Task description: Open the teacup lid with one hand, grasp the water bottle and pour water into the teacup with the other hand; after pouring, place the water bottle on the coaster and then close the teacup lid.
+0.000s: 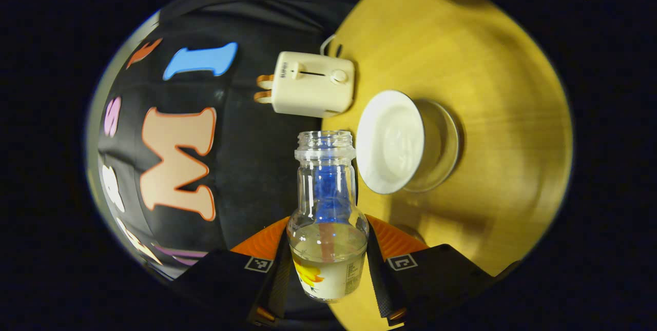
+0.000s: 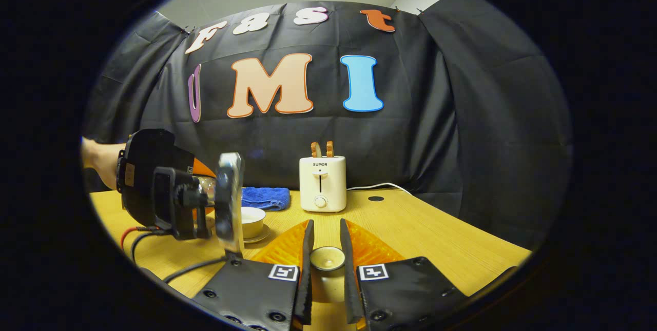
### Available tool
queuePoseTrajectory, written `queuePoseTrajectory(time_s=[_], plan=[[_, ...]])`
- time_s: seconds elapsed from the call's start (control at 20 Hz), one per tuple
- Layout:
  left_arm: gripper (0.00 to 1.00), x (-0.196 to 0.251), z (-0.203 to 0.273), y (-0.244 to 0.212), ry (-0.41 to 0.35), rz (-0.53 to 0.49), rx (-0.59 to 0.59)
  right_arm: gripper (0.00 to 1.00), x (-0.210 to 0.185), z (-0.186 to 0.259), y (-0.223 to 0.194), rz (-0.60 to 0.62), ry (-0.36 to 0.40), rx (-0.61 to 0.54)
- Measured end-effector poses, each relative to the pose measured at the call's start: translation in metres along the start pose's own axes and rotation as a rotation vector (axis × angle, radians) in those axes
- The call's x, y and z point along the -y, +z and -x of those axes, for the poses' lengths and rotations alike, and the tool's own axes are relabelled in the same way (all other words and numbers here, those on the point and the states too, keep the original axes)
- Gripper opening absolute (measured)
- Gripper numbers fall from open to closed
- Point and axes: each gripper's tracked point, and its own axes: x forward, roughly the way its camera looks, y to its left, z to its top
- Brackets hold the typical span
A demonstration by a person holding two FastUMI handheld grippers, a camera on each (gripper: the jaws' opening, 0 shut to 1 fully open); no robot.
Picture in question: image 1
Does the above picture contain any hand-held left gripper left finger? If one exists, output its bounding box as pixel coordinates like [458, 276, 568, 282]
[172, 217, 294, 327]

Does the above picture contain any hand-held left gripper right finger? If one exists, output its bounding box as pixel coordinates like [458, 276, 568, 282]
[365, 215, 496, 324]

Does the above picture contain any clear water bottle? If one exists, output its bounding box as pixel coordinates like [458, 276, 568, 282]
[286, 130, 370, 304]

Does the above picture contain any yellow teacup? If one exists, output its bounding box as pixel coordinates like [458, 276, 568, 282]
[356, 90, 428, 195]

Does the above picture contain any black backdrop cloth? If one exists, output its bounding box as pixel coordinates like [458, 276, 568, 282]
[96, 0, 393, 281]

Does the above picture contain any yellow saucer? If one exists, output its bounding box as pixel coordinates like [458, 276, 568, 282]
[405, 99, 460, 193]

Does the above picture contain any cream toaster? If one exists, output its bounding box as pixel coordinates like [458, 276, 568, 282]
[272, 51, 356, 119]

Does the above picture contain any white power cable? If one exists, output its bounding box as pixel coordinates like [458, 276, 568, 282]
[320, 34, 344, 58]

